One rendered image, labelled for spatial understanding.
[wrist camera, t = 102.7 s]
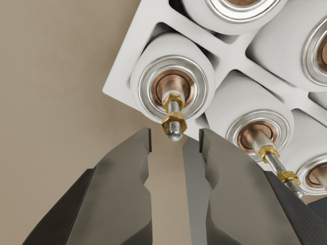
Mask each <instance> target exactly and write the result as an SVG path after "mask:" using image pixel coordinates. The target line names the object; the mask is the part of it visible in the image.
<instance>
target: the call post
mask: <svg viewBox="0 0 327 245"><path fill-rule="evenodd" d="M182 152H183V162H184V172H185V182H186V192H187V202H188V212H189V222H190V232H191V242H192V245H207V237H206V215H207V209H208V203H209V196H210V192H211V191H212V187H211V185H210V184H209V182H208V181H207V180H206V178H205V168H206V159H205V157H204V156H203V155H202V153H200V151H199V141H198V140H196V139H194V138H192V137H190V138H189V140H188V141H187V142H186V143H185V145H184V146H183V147H182Z"/></svg>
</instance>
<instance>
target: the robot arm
mask: <svg viewBox="0 0 327 245"><path fill-rule="evenodd" d="M199 151H200V153H202V155H203V156H204V157H205V159H206V168H205V178H206V180H207V181H208V182H209V184H210V185H211V187H212V191H211V192H210V196H209V203H208V209H207V215H206V237H207V245H327V224H326V223H325V222H324V221H323V220H322V219H321V218H320V217H319V216H317V215H316V214H315V213H314V212H313V211H312V210H311V209H310V208H309V207H308V206H307V205H306V204H305V203H304V202H303V201H302V200H301V199H300V198H299V197H298V196H297V195H296V194H295V193H294V192H293V191H292V190H291V189H290V188H289V187H288V186H287V185H286V184H285V183H284V182H283V181H282V180H281V179H280V178H279V177H278V176H277V175H275V174H274V173H273V172H272V171H265V170H264V169H263V168H262V167H261V166H260V165H259V164H258V163H257V162H256V161H255V160H253V159H252V158H251V157H250V156H249V155H248V154H246V153H245V152H244V151H243V150H241V149H240V148H238V147H237V146H235V145H234V144H232V143H231V142H229V141H228V140H226V139H225V138H223V137H222V136H220V135H219V134H217V133H216V132H214V131H212V130H211V129H208V128H202V129H199ZM149 152H152V144H151V128H147V127H144V128H142V129H141V130H139V131H138V132H136V133H135V134H133V135H132V136H131V137H129V138H128V139H126V140H125V141H123V142H122V143H120V144H119V145H117V146H116V147H114V148H113V149H112V150H110V151H109V152H108V153H107V154H106V155H105V156H104V157H103V158H102V159H101V160H100V161H99V162H98V163H97V164H96V165H95V167H94V168H92V169H87V170H86V171H85V172H84V173H83V174H82V175H81V176H80V177H79V179H78V180H77V181H75V182H74V184H73V185H72V186H71V187H70V188H69V189H68V190H67V191H66V192H65V194H64V195H63V196H62V197H61V198H60V199H59V200H58V201H57V202H56V204H55V205H54V206H53V207H52V208H51V209H50V210H49V211H48V212H47V214H46V215H45V216H44V217H43V218H42V219H41V220H40V222H39V223H38V224H37V225H36V226H35V228H34V229H33V230H32V231H31V233H30V234H29V235H28V237H27V238H26V239H25V241H24V242H23V244H22V245H152V244H153V233H152V211H151V194H150V192H149V190H148V189H147V188H146V187H145V186H144V183H145V182H146V180H147V179H148V177H149V172H148V155H149Z"/></svg>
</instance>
